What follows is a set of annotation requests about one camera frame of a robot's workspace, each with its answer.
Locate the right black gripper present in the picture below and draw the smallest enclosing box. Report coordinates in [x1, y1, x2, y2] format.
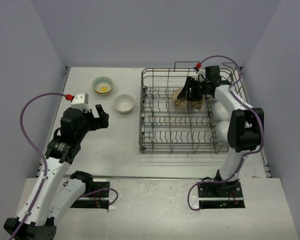
[178, 76, 209, 102]

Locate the beige bowl brown leaf pattern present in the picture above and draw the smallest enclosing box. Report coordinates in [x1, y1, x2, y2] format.
[171, 88, 188, 110]

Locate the plain beige bowl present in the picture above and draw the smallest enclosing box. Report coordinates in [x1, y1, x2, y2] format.
[113, 94, 135, 115]

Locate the yellow checkered bowl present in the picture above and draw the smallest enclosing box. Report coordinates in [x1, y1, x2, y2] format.
[92, 76, 115, 96]

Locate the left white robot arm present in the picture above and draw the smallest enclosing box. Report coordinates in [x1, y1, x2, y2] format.
[3, 104, 109, 240]

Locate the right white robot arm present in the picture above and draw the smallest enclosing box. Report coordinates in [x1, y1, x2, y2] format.
[177, 63, 264, 197]

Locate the beige bowl behind gripper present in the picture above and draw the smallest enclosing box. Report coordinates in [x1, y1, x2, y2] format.
[190, 96, 205, 110]

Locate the white bowl middle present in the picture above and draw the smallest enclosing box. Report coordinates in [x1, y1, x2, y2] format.
[211, 101, 231, 122]

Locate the white bowl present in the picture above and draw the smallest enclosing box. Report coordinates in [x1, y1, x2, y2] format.
[211, 101, 231, 122]
[215, 120, 230, 146]

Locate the white bowl front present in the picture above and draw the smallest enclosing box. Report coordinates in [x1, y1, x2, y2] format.
[215, 120, 230, 146]

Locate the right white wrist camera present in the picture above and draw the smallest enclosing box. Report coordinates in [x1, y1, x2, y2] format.
[193, 62, 206, 82]

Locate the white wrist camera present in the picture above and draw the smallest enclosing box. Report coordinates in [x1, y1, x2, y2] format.
[70, 92, 90, 112]
[193, 62, 206, 82]

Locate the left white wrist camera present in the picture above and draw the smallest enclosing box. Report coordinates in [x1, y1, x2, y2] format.
[70, 92, 90, 112]

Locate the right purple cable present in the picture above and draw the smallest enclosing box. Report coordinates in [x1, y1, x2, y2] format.
[187, 54, 265, 213]

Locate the purple cable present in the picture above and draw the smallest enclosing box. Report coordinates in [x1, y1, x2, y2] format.
[187, 54, 265, 213]
[8, 92, 119, 240]

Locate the grey wire dish rack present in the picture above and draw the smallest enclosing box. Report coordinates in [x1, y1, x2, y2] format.
[138, 62, 247, 155]

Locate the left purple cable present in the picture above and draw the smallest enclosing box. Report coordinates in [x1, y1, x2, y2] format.
[8, 92, 119, 240]

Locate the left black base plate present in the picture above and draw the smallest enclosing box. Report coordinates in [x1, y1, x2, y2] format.
[71, 181, 110, 210]

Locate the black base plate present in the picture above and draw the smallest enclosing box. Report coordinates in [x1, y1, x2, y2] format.
[197, 180, 246, 210]
[71, 181, 110, 210]

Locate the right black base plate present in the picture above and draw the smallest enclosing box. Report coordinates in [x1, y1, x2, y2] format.
[197, 180, 246, 210]

